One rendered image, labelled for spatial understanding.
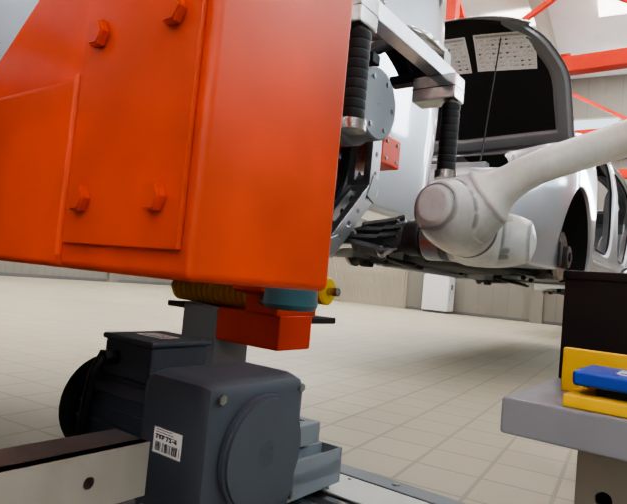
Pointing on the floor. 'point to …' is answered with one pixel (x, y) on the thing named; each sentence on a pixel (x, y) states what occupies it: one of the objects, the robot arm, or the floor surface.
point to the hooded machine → (438, 294)
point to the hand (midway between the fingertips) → (342, 235)
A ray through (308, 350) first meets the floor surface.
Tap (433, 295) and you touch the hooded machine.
